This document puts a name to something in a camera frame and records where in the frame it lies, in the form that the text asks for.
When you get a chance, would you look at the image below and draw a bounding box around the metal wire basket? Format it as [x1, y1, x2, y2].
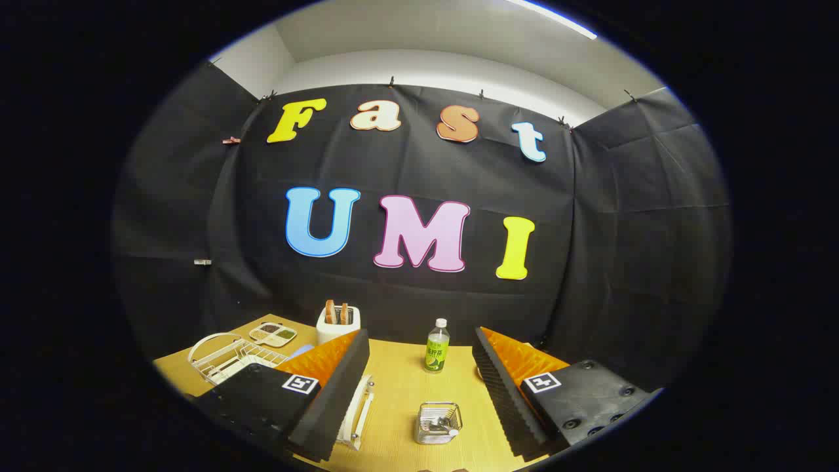
[415, 402, 463, 446]

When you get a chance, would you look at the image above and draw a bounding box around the green label drink bottle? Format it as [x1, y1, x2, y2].
[423, 319, 451, 374]

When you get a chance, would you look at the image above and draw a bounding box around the divided seasoning dish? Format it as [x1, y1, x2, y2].
[249, 322, 298, 347]

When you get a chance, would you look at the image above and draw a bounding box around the black backdrop cloth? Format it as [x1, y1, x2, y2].
[111, 62, 732, 394]

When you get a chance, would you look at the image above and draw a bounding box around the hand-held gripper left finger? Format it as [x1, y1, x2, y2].
[193, 329, 371, 463]

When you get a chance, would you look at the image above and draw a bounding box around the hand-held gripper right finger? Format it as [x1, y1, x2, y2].
[472, 326, 664, 461]

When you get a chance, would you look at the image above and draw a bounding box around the white wire dish rack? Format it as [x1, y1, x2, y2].
[188, 332, 376, 452]

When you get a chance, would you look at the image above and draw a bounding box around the white toaster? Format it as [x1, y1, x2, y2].
[316, 305, 361, 345]

